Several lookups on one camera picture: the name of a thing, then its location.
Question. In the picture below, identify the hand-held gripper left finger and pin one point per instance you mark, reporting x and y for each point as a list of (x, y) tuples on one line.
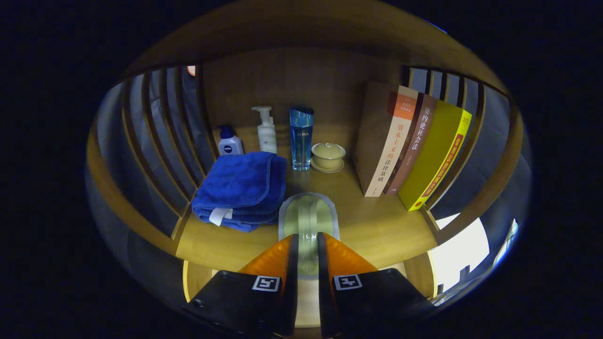
[(291, 282)]

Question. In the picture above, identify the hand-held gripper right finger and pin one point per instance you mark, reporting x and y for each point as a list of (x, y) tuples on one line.
[(324, 282)]

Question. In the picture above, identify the wooden drawer with black knob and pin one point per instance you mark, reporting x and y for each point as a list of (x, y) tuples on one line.
[(307, 301)]

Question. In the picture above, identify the wooden countertop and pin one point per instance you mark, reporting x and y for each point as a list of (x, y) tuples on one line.
[(377, 226)]

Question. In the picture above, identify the wooden cabinet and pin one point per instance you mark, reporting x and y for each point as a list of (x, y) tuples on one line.
[(301, 28)]

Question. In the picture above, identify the blue folded towel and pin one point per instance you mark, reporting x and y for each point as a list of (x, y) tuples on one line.
[(240, 183)]

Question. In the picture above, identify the yellow lidded tea cup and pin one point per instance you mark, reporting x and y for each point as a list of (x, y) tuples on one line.
[(328, 155)]

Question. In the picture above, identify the blue glass bottle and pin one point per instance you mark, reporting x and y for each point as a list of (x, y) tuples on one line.
[(301, 141)]

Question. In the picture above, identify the white pump bottle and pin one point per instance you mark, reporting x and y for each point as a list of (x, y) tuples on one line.
[(267, 136)]

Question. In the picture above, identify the small blue-capped lotion bottle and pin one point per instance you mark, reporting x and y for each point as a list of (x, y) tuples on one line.
[(230, 143)]

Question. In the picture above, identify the beige book with orange band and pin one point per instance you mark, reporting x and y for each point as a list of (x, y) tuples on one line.
[(377, 136)]

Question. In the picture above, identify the brown book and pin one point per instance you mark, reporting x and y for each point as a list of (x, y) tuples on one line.
[(417, 141)]

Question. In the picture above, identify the yellow book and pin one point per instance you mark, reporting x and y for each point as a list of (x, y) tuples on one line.
[(435, 155)]

